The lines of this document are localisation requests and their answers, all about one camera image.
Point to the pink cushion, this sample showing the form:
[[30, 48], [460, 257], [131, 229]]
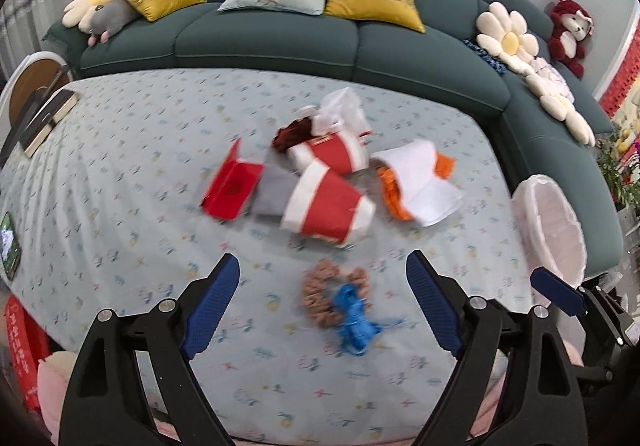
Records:
[[52, 388]]

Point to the dark hardcover book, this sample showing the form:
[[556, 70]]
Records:
[[52, 114]]

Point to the light blue printed tablecloth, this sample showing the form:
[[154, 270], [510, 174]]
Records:
[[125, 166]]

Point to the bin with white liner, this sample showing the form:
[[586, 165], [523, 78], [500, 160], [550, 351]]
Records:
[[550, 221]]

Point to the round wooden side table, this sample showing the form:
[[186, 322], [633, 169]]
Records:
[[32, 74]]

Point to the cream flower cushion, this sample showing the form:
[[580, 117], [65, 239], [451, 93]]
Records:
[[565, 114], [507, 41], [80, 6]]

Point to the black notebook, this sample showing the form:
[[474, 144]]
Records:
[[20, 129]]

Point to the green potted plant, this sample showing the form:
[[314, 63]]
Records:
[[617, 166]]

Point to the white frilly cloth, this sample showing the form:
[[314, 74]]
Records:
[[550, 71]]

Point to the white paper sheet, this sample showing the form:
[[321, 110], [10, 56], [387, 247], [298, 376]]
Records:
[[420, 176]]

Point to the red cardboard box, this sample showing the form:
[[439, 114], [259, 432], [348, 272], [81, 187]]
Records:
[[25, 351]]

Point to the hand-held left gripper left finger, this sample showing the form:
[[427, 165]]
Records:
[[210, 311]]

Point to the grey cloth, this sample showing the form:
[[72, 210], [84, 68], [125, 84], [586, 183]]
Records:
[[275, 188]]

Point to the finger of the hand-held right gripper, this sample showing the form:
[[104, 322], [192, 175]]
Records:
[[555, 290]]

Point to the dark brown scrap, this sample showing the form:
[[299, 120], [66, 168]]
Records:
[[292, 136]]

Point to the grey mouse plush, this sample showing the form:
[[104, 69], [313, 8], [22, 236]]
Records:
[[112, 17]]

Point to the red bear plush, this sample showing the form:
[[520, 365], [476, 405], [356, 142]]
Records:
[[567, 34]]

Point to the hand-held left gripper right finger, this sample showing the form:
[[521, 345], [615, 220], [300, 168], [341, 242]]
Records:
[[435, 306]]

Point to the red paper cup gold label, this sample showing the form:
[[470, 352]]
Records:
[[330, 151]]

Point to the blue braided band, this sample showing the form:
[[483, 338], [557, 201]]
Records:
[[482, 55]]

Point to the red wall decoration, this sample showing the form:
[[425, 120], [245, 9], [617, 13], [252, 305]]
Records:
[[622, 91]]

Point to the red white paper cup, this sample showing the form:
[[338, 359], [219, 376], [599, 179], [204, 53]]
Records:
[[325, 206]]

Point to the red carton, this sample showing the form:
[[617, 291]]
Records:
[[232, 186]]

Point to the teal fabric sofa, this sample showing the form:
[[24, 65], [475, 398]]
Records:
[[280, 41]]

